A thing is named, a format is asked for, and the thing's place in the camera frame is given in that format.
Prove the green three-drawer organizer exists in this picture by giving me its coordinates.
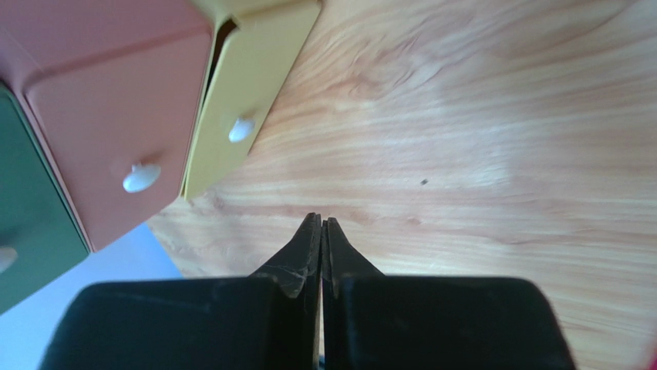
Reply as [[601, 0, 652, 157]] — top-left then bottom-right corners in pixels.
[[0, 0, 242, 315]]

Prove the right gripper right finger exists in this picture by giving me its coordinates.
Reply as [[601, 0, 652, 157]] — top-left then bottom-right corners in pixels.
[[322, 217, 384, 369]]

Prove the yellow bottom drawer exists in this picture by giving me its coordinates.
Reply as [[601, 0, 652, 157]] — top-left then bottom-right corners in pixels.
[[181, 1, 322, 200]]

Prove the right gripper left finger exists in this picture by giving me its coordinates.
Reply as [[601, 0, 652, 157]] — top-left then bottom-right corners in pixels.
[[250, 213, 322, 369]]

